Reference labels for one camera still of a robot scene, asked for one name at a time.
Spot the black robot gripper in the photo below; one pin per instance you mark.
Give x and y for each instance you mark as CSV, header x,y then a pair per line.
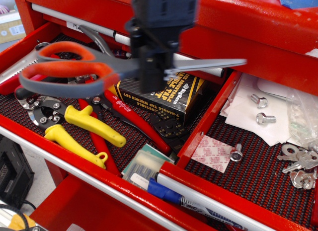
x,y
155,29

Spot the orange grey handled scissors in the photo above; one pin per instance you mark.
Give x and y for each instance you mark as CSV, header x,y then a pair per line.
x,y
69,59

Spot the left red open drawer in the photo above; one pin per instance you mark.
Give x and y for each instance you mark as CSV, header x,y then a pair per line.
x,y
86,195

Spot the hex bolt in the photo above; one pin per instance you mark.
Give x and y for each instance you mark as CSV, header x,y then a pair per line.
x,y
260,101
236,154
261,119

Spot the black electronic box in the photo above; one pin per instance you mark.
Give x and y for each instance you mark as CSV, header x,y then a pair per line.
x,y
16,175

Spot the red handled wire stripper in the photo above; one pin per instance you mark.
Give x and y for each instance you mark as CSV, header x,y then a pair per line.
x,y
111,103

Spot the white paper sheets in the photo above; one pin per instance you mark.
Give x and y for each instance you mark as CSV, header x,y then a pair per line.
x,y
241,111

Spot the right red open drawer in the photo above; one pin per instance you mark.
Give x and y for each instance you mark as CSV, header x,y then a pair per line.
x,y
254,191

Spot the black yellow tap wrench box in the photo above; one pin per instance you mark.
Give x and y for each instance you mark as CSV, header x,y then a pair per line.
x,y
177,98

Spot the upper hex bolt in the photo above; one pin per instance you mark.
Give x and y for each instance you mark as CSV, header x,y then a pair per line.
x,y
260,101

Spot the yellow handled metal snips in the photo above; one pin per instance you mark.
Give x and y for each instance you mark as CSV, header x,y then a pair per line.
x,y
49,113

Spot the clear plastic bag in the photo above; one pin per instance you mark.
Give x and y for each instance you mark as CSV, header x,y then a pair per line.
x,y
302,111

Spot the white red printed adhesive pad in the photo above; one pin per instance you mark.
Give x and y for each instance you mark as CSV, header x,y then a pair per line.
x,y
213,153

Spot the small red blue screwdriver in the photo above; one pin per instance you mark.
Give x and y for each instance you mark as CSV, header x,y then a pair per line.
x,y
121,54

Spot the blue cap BIC marker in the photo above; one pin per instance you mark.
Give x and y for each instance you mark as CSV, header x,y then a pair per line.
x,y
167,194

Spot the black crimping pliers head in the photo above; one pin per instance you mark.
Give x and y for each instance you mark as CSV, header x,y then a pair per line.
x,y
172,131

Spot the middle hex bolt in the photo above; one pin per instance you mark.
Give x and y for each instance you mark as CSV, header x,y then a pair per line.
x,y
261,119

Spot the grey handled flush cutters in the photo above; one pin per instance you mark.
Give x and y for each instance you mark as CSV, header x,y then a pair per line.
x,y
97,39

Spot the clear drill bit case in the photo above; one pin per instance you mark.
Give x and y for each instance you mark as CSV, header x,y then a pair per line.
x,y
144,166

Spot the cardboard box with label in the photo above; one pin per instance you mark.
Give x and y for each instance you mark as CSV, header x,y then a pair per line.
x,y
11,27

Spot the lower hex bolt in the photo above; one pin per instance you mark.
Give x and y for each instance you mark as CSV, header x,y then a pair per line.
x,y
236,154

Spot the red metal tool chest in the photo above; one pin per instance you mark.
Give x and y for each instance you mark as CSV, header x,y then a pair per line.
x,y
275,40

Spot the red open drawer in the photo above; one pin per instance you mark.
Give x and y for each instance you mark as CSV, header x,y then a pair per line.
x,y
86,195
254,191

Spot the silver key bunch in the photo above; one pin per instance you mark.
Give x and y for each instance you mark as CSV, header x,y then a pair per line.
x,y
303,170

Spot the red black handled crimper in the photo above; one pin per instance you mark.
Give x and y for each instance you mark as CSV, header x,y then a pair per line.
x,y
12,85

